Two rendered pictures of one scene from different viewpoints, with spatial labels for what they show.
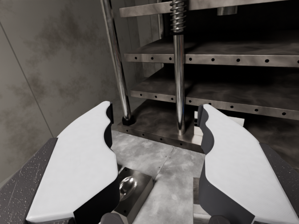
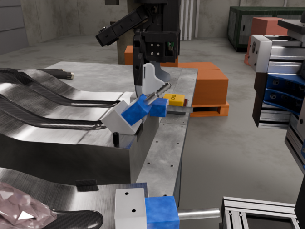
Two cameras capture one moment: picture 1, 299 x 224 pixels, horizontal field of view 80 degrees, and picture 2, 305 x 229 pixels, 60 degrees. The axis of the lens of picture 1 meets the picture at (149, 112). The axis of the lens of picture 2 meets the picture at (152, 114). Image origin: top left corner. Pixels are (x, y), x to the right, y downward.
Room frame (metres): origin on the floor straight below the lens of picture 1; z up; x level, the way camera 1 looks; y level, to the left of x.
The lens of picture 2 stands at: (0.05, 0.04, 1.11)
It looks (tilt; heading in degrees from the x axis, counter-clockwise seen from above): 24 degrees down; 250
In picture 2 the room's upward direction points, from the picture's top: straight up
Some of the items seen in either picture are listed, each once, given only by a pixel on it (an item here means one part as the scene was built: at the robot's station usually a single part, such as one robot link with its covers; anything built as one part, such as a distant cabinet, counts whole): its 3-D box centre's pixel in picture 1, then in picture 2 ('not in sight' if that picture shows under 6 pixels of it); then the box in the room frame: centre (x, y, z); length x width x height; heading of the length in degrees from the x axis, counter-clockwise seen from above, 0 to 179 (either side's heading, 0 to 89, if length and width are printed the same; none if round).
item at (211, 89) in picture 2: not in sight; (173, 76); (-1.12, -2.46, 0.32); 1.15 x 0.92 x 0.64; 152
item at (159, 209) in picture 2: not in sight; (168, 216); (-0.06, -0.19, 0.86); 0.13 x 0.05 x 0.05; 165
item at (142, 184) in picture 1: (127, 193); not in sight; (0.51, 0.14, 0.84); 0.20 x 0.15 x 0.07; 148
